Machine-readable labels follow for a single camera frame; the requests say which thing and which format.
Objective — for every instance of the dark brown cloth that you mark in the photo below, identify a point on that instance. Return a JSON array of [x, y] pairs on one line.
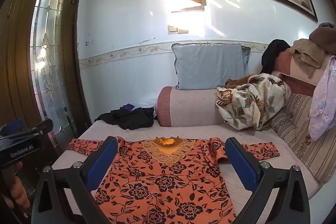
[[324, 39]]

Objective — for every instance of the grey-blue pillow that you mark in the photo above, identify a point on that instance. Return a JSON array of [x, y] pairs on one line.
[[210, 66]]

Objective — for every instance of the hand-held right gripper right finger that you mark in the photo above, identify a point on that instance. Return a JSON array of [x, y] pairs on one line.
[[240, 163]]

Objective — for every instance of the wooden door with leaded glass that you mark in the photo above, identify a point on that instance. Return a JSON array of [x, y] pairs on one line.
[[21, 69]]

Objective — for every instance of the pink sofa armrest bolster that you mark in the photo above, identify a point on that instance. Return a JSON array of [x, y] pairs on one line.
[[189, 108]]

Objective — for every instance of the orange floral shirt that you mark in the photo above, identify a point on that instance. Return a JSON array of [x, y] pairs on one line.
[[162, 182]]

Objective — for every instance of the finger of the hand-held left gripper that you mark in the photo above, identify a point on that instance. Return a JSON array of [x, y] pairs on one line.
[[34, 129], [11, 124]]

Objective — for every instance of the purple cloth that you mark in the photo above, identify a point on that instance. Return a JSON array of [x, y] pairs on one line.
[[127, 107]]

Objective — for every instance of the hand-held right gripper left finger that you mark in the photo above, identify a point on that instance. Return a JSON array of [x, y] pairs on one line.
[[101, 161]]

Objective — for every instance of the black cloth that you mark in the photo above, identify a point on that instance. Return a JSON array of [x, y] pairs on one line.
[[131, 119]]

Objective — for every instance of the black garment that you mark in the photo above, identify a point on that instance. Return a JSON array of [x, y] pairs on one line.
[[273, 56]]

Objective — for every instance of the person's left hand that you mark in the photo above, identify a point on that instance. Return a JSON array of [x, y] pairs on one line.
[[19, 192]]

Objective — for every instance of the cream floral blanket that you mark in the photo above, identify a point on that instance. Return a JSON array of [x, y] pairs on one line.
[[252, 103]]

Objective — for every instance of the wall light switch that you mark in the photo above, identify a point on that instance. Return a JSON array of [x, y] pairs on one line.
[[172, 29]]

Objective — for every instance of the beige towel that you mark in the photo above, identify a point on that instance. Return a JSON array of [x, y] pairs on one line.
[[307, 53]]

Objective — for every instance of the pink floral cloth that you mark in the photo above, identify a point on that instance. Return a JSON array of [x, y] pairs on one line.
[[323, 103]]

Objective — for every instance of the clear plastic bag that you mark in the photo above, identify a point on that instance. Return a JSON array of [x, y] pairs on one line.
[[149, 104]]

